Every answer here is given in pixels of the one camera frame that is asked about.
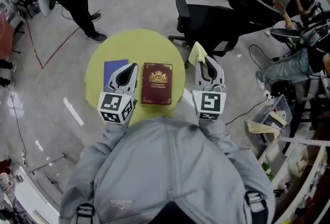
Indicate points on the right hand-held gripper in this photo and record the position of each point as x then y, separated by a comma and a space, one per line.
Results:
210, 103

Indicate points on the white round stool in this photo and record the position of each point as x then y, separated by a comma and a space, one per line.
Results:
45, 3

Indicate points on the person's left forearm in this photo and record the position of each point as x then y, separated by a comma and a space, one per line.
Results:
114, 130

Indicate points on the white shelf unit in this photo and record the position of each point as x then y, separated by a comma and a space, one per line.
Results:
296, 174

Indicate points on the person's grey jacket torso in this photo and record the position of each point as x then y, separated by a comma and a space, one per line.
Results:
165, 166

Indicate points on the blue notebook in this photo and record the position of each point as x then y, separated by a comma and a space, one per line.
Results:
112, 66

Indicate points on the white power strip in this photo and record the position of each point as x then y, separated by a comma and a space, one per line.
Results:
268, 94

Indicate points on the black mesh office chair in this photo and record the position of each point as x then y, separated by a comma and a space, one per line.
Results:
291, 33

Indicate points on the pale yellow cloth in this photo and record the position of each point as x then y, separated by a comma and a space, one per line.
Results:
197, 54

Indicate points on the white desk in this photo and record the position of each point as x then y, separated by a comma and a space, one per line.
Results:
31, 197

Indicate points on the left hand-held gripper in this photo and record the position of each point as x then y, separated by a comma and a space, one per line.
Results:
111, 104

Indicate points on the person's right forearm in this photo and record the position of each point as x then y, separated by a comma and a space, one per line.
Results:
212, 130

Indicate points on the clear plastic storage bin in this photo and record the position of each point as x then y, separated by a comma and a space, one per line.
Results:
277, 112

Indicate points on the red floor mat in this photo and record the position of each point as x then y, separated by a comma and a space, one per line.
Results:
5, 34

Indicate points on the dark red book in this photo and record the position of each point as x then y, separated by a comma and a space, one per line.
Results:
156, 83

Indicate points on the beige fabric piece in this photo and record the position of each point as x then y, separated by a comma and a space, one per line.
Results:
260, 128

